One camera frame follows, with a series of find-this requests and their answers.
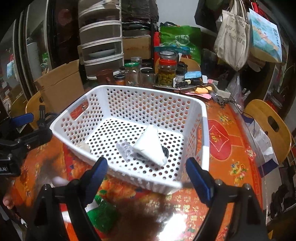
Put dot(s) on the red-lid pickle jar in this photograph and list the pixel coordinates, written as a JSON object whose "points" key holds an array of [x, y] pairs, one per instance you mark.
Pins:
{"points": [[167, 68]]}

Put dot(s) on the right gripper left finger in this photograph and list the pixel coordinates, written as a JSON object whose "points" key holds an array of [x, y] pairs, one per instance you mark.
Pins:
{"points": [[48, 223]]}

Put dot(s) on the black phone stand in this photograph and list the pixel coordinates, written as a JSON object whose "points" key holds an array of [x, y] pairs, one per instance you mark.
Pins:
{"points": [[42, 115]]}

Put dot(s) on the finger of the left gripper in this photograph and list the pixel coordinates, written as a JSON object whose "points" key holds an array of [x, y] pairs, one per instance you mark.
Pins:
{"points": [[23, 119]]}

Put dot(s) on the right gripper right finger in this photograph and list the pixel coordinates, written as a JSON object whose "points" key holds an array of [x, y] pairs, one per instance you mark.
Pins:
{"points": [[247, 219]]}

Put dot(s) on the right wooden chair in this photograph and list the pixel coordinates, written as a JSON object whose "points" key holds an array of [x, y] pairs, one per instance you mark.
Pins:
{"points": [[272, 124]]}

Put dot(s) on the green shopping bag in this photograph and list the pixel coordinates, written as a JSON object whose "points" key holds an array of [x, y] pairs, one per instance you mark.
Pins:
{"points": [[182, 37]]}

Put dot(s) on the left wooden chair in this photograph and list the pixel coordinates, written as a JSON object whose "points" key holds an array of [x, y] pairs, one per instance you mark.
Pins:
{"points": [[32, 106]]}

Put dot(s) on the brown cardboard box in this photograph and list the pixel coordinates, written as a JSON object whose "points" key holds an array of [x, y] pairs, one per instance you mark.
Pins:
{"points": [[61, 86]]}

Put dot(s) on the white stacked drawer unit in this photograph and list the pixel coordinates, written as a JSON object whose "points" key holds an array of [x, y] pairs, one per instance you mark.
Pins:
{"points": [[100, 32]]}

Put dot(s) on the wooden chair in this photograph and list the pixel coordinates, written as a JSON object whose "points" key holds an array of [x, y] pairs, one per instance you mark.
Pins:
{"points": [[272, 124], [32, 106]]}

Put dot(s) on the small clear plastic piece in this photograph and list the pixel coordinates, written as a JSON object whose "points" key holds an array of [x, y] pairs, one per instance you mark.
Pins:
{"points": [[125, 150]]}

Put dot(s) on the green plastic packet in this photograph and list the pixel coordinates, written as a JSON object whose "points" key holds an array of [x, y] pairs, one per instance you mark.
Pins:
{"points": [[102, 214]]}

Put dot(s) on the green-lid glass jar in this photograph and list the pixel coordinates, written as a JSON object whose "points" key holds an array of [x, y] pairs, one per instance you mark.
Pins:
{"points": [[132, 73]]}

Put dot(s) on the beige canvas tote bag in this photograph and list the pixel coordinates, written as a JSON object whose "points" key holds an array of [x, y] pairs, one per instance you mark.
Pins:
{"points": [[232, 42]]}

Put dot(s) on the white perforated plastic basket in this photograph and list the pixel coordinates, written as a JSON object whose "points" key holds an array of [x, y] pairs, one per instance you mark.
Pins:
{"points": [[109, 114]]}

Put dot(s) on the black scrunchie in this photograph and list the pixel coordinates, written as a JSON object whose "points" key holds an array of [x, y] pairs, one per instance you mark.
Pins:
{"points": [[164, 151]]}

